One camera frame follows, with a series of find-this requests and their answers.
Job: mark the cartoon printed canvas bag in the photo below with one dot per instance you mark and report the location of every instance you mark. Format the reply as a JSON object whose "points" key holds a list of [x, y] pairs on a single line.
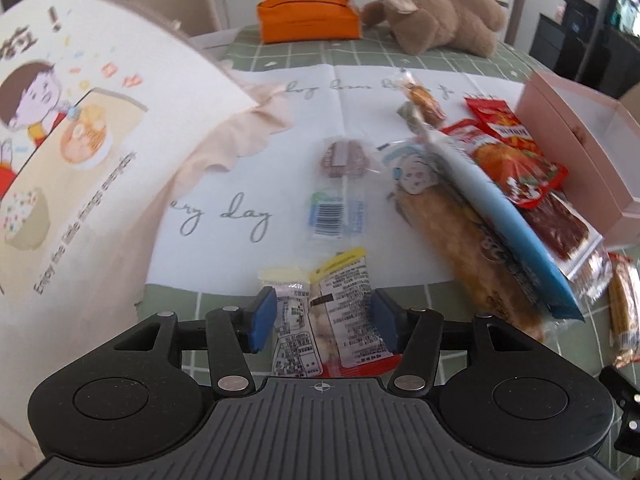
{"points": [[100, 160]]}

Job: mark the narrow red snack packet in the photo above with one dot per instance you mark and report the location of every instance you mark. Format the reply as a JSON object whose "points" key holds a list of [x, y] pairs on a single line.
{"points": [[500, 120]]}

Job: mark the pink cardboard box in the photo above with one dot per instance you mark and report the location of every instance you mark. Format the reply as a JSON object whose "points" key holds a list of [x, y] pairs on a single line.
{"points": [[580, 125]]}

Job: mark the white printed snack packet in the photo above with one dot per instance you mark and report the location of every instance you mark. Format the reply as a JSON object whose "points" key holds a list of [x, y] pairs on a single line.
{"points": [[295, 325]]}

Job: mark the light blue cartoon snack packet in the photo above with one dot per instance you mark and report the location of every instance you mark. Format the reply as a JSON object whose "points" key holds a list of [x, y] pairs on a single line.
{"points": [[510, 230]]}

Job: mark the beige chair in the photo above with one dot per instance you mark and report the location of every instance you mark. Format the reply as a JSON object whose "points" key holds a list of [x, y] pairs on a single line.
{"points": [[175, 2]]}

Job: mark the long twisted bread packet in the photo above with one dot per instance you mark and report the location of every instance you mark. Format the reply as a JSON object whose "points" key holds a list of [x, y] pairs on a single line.
{"points": [[450, 240]]}

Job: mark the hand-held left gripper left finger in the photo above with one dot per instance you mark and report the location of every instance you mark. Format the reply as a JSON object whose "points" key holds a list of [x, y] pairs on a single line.
{"points": [[264, 320]]}

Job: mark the yellow-topped snack packet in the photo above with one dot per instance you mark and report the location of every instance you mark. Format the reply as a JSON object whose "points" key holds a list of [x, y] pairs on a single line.
{"points": [[350, 310]]}

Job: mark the round pastry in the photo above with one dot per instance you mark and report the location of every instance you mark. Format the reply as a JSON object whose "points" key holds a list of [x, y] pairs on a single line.
{"points": [[422, 100]]}

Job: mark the clear packet brown round snack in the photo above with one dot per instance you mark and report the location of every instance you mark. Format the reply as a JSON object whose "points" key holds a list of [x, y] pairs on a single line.
{"points": [[342, 175]]}

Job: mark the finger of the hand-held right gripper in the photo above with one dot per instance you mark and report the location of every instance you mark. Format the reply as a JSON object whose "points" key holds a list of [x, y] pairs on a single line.
{"points": [[630, 435], [617, 385]]}

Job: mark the dark red meat snack packet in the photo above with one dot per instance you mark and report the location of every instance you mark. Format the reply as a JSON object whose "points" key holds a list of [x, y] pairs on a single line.
{"points": [[555, 225]]}

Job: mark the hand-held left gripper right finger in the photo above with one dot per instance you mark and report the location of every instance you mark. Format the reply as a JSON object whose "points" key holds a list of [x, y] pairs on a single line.
{"points": [[382, 322]]}

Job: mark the orange bread stick packet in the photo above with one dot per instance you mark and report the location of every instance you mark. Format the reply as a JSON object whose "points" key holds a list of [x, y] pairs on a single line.
{"points": [[625, 310]]}

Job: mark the green checked tablecloth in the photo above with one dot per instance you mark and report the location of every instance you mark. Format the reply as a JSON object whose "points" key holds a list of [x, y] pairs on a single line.
{"points": [[300, 52]]}

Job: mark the brown teddy bear plush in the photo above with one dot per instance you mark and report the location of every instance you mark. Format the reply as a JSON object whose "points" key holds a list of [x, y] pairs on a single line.
{"points": [[440, 15]]}

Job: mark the white mat with script print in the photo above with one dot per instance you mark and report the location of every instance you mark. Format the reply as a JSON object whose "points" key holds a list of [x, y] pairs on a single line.
{"points": [[280, 125]]}

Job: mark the orange zip pouch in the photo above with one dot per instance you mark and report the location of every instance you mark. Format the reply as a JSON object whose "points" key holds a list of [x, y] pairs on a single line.
{"points": [[310, 15]]}

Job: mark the black cabinet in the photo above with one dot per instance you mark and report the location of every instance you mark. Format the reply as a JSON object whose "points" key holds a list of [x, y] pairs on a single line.
{"points": [[575, 35]]}

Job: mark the red sausage packet white label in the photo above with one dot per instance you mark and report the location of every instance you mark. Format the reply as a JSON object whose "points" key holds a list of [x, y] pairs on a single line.
{"points": [[505, 165]]}

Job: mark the clear packet brown bread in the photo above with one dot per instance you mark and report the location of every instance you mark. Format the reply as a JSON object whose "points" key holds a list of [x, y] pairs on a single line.
{"points": [[600, 272]]}

